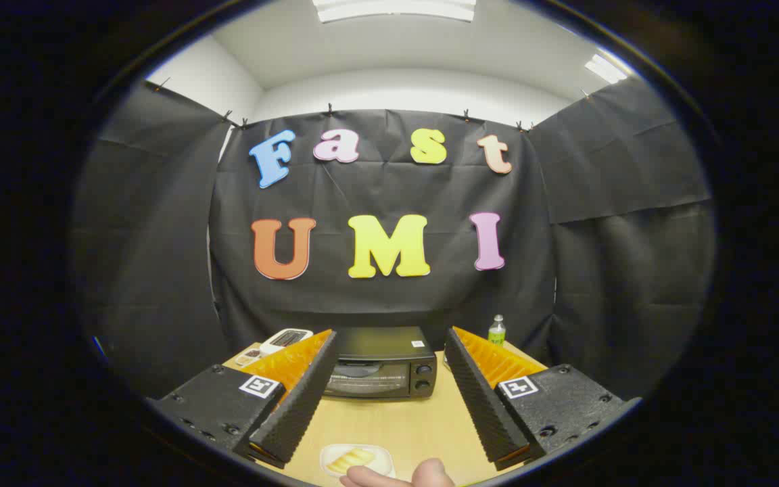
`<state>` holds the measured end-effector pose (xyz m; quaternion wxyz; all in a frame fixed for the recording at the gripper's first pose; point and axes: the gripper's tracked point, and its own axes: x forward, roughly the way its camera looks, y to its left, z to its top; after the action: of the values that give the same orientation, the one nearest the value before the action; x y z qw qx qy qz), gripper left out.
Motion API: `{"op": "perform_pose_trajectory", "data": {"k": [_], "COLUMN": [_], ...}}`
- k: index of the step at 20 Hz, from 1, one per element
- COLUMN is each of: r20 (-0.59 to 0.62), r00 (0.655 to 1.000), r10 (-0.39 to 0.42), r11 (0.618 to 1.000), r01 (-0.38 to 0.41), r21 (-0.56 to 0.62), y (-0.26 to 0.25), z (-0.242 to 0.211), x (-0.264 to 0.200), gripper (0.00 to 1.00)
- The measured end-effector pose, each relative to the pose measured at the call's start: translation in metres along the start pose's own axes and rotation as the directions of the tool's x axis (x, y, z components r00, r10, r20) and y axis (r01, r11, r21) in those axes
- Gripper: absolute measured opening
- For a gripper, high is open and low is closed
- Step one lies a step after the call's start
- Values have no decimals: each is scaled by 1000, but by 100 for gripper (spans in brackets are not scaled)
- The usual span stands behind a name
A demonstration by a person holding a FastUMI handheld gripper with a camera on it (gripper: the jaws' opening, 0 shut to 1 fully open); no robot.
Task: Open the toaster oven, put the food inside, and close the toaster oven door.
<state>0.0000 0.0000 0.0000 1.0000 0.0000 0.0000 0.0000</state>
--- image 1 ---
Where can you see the white pop-up toaster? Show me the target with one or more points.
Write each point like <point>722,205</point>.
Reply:
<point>281,338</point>

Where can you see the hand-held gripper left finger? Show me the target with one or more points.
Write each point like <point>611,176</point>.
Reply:
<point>301,412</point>

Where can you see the sliced bread roll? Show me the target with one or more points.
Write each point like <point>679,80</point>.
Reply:
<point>352,460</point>

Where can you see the white plate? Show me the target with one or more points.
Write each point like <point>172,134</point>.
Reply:
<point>383,464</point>

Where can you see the black toaster oven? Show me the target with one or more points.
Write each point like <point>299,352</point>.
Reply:
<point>379,352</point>

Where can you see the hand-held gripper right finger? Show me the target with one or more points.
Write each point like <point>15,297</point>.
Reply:
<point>484,406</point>

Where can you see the green drink bottle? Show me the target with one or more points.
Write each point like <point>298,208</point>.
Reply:
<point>497,331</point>

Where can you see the long ceiling light panel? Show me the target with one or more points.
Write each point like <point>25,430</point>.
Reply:
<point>396,9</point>

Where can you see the small ceiling light panel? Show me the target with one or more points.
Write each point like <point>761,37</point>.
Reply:
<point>604,69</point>

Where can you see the small white tray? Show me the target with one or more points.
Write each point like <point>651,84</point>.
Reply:
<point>249,356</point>

